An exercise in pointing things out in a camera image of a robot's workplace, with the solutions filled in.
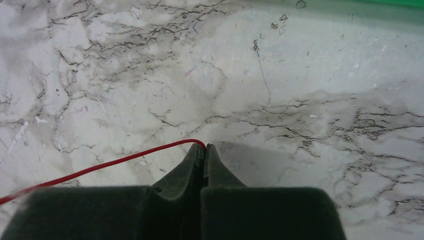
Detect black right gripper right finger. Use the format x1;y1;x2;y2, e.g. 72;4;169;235
200;144;346;240

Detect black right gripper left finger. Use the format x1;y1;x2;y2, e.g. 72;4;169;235
1;143;205;240

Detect red cable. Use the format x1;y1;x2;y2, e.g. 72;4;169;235
0;138;208;206

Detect green plastic bin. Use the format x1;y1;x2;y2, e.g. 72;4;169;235
352;0;424;10

